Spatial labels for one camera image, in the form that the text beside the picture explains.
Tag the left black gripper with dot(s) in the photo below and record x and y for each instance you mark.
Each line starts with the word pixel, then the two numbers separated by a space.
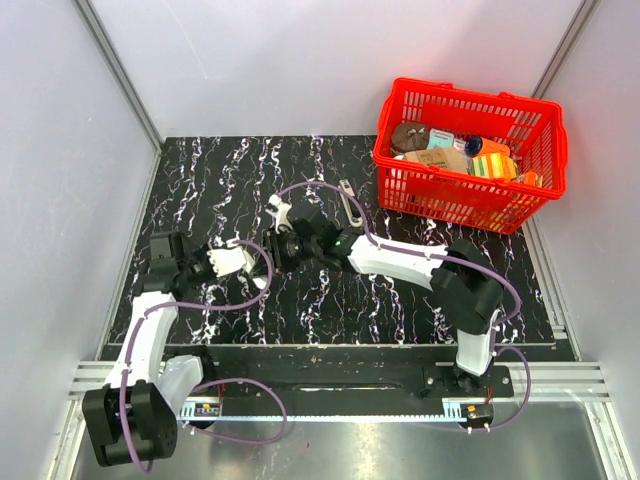
pixel 211 275

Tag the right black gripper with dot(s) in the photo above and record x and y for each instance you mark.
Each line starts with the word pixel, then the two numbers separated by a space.
pixel 273 242

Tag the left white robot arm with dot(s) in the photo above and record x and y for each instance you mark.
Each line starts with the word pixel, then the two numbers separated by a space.
pixel 132 417

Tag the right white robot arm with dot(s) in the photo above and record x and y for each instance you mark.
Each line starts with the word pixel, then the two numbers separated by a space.
pixel 465 286

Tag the black grey stapler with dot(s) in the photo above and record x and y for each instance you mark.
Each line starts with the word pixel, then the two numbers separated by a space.
pixel 353 216

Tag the brown round object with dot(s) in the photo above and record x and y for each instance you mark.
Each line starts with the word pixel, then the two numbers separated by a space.
pixel 409 136

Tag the teal white card box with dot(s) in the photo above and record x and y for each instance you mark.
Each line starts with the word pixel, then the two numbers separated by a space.
pixel 440 139

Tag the brown cardboard box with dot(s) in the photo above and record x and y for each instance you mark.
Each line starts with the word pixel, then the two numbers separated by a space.
pixel 448 158

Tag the orange bottle blue cap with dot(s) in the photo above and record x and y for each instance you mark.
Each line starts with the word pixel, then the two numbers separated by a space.
pixel 478 146

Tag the yellow green sponge pack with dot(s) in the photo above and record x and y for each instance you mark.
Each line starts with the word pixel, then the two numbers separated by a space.
pixel 494 166

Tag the orange snack packet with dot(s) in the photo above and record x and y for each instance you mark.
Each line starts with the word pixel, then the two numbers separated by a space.
pixel 529 178

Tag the red plastic basket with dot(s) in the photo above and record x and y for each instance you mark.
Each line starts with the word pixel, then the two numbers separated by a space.
pixel 532 128

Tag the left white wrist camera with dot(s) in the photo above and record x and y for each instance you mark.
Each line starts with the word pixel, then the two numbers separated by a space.
pixel 227 261

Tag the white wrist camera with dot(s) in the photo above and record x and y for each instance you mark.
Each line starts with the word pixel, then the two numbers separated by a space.
pixel 227 261
pixel 279 210

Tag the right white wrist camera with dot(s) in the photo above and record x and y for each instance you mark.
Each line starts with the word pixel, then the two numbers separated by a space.
pixel 279 210

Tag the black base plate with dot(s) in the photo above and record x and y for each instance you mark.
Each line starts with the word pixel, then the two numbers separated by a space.
pixel 420 370

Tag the aluminium rail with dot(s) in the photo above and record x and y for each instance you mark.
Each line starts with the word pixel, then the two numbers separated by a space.
pixel 513 385

